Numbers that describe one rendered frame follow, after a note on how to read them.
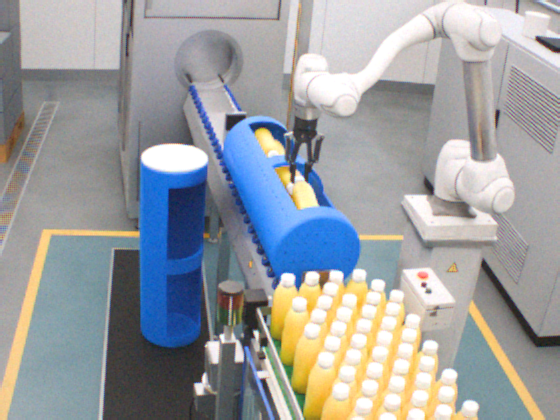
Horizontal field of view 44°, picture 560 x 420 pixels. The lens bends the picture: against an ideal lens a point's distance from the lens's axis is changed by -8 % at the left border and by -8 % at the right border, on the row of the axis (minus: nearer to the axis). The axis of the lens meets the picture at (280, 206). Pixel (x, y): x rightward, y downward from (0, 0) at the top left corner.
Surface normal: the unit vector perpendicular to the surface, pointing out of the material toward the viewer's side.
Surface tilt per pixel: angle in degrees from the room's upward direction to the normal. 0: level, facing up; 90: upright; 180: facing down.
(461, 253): 90
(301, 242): 90
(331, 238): 90
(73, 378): 0
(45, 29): 90
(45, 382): 0
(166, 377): 0
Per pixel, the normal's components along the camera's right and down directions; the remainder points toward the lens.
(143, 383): 0.09, -0.89
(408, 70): 0.14, 0.45
